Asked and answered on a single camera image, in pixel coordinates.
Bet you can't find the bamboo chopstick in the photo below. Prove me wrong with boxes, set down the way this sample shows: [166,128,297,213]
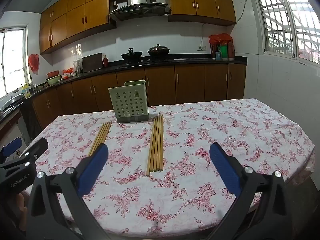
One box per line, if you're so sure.
[88,123,106,157]
[159,115,164,172]
[90,122,108,154]
[146,116,157,177]
[94,121,110,151]
[150,115,159,173]
[97,121,113,147]
[153,114,161,172]
[156,114,162,172]

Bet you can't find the black gas stove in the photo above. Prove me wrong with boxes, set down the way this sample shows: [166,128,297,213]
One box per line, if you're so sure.
[120,57,173,64]

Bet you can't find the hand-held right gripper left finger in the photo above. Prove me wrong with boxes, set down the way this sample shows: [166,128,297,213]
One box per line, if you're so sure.
[26,144,109,240]

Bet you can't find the wooden wall cabinet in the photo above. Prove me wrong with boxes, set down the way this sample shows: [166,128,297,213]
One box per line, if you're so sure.
[39,0,117,55]
[167,0,237,26]

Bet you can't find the wooden base cabinets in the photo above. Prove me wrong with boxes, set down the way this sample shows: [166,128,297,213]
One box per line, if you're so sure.
[31,63,247,130]

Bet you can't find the red and white bag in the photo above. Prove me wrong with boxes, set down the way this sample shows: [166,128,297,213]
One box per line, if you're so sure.
[62,67,77,80]

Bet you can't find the clear plastic container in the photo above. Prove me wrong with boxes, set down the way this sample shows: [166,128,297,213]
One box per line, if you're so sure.
[73,59,83,75]

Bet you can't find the black wok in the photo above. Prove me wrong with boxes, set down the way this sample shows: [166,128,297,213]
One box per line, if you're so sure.
[121,47,143,63]

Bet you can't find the red floral tablecloth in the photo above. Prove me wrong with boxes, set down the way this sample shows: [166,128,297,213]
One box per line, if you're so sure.
[20,98,316,238]

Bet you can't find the grey pan lid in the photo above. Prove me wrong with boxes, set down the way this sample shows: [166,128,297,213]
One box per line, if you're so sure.
[2,94,24,110]

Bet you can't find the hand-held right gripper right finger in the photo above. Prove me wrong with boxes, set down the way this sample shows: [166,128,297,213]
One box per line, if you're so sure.
[209,142,294,240]

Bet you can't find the barred window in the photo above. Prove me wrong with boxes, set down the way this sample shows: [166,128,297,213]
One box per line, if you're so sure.
[251,0,320,64]

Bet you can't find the sliding window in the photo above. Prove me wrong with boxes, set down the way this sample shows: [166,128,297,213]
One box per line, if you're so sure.
[0,27,29,98]

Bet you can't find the thin wall cable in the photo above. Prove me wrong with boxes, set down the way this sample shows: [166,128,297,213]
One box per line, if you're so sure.
[201,0,251,47]

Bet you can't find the red plastic bag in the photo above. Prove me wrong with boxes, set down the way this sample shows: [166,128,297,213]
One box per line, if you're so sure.
[28,54,40,75]

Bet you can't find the green perforated utensil holder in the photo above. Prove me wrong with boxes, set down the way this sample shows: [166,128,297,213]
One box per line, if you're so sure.
[108,80,150,124]

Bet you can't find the black kitchen countertop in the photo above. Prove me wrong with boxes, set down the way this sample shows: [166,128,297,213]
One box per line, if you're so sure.
[0,56,248,123]

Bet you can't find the red wrapped jars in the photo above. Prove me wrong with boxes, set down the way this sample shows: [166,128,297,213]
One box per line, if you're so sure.
[209,33,235,60]

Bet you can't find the green basin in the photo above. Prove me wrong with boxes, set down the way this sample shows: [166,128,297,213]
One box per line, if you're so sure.
[45,75,62,85]

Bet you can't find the lidded dark wok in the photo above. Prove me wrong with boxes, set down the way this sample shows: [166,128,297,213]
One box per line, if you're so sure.
[147,44,170,57]

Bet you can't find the dark cutting board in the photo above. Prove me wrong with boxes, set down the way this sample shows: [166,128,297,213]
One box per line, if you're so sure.
[82,53,103,73]

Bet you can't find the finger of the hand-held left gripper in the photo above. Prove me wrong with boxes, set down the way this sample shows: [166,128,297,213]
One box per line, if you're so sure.
[0,137,48,178]
[0,137,23,159]

